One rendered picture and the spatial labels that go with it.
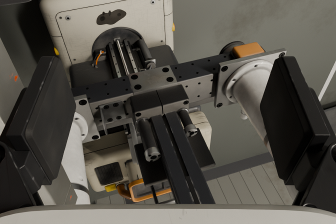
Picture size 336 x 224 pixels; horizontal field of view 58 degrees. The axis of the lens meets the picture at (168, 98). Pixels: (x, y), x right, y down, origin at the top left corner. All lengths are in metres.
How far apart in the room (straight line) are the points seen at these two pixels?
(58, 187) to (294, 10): 2.19
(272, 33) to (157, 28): 1.07
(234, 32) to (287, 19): 0.41
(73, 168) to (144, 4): 1.08
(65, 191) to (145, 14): 1.24
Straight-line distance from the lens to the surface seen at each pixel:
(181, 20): 1.98
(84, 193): 0.55
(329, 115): 3.62
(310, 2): 2.45
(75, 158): 0.58
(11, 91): 0.26
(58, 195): 0.37
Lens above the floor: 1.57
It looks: 41 degrees down
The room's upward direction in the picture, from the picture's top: 157 degrees clockwise
